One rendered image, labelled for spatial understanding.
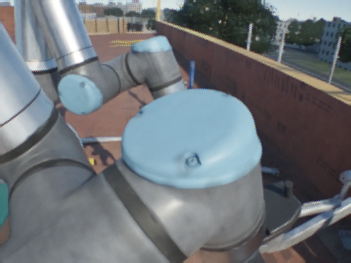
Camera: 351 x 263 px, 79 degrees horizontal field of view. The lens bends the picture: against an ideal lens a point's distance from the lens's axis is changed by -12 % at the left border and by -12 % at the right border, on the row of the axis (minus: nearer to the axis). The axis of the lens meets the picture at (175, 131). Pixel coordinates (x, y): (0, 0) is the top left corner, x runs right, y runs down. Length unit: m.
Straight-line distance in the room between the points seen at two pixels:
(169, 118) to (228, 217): 0.08
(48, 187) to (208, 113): 0.13
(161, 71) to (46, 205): 0.44
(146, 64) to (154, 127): 0.42
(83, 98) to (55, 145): 0.26
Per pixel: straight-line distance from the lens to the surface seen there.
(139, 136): 0.15
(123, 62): 0.60
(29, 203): 0.19
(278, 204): 0.30
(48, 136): 0.24
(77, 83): 0.49
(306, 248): 1.59
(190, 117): 0.15
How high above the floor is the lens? 1.13
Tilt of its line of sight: 27 degrees down
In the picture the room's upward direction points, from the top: 3 degrees clockwise
